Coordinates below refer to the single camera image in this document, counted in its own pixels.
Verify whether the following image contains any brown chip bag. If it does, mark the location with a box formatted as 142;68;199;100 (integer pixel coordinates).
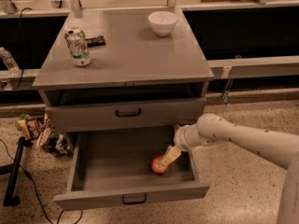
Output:
16;114;48;140

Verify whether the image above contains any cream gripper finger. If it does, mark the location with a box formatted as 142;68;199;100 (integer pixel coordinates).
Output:
160;146;181;166

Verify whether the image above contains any green white soda can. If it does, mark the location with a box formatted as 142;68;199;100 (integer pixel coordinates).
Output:
64;27;92;67

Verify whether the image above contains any open grey middle drawer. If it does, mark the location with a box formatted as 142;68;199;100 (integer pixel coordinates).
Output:
54;126;209;211

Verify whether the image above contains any white ceramic bowl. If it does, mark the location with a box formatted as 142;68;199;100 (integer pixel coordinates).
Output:
148;11;178;36

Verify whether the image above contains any black hanging cable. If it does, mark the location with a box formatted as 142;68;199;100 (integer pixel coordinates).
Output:
12;7;34;91

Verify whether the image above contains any black metal stand leg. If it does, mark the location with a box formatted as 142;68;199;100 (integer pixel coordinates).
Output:
0;136;25;206

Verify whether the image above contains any metal bracket under rail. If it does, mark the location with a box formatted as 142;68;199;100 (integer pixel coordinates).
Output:
221;66;234;105

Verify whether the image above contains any dark patterned snack bag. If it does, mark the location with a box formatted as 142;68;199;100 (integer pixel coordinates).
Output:
36;128;73;157

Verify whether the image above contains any clear plastic water bottle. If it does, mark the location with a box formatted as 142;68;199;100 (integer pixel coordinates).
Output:
0;47;21;77

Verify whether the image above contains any grey drawer cabinet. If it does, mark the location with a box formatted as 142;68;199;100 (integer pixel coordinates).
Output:
32;7;216;146

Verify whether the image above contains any black floor cable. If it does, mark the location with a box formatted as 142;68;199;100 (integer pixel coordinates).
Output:
0;138;84;224

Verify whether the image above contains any grey metal rail frame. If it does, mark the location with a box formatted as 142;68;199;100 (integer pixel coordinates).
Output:
0;0;299;91

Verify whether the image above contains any red apple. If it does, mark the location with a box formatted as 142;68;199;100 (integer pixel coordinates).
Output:
150;156;168;175

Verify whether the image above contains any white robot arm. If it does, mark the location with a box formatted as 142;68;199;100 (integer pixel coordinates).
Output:
158;113;299;224

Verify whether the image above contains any closed grey top drawer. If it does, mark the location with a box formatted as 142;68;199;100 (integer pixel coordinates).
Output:
46;98;206;133

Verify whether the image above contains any dark snack bar wrapper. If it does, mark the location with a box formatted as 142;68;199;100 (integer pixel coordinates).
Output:
86;35;106;48

